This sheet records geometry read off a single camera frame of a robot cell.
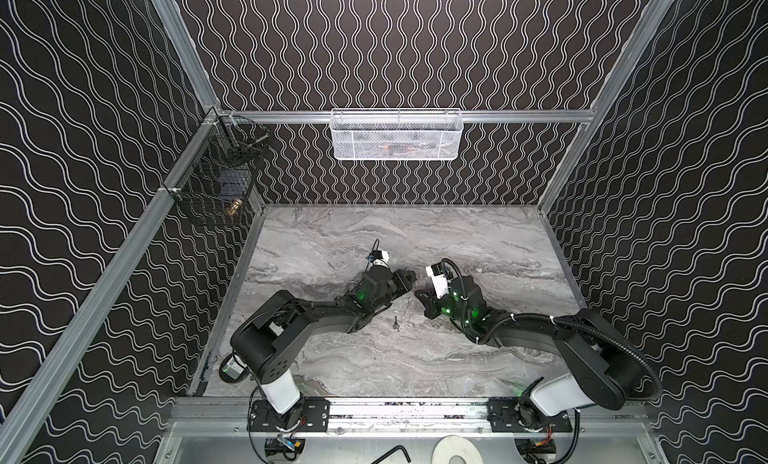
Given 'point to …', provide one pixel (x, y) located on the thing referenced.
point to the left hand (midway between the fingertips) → (427, 278)
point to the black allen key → (391, 451)
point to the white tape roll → (453, 445)
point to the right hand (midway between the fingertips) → (419, 293)
